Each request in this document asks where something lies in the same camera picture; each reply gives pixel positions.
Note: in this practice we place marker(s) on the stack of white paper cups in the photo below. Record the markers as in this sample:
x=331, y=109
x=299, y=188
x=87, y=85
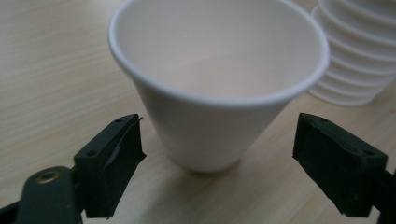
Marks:
x=358, y=53

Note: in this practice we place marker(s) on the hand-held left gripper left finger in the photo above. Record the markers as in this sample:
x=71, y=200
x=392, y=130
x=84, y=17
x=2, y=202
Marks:
x=109, y=168

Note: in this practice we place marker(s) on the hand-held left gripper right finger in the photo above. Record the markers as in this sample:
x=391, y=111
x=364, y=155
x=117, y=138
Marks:
x=339, y=174

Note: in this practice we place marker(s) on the single white paper cup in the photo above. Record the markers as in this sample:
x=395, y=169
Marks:
x=214, y=81

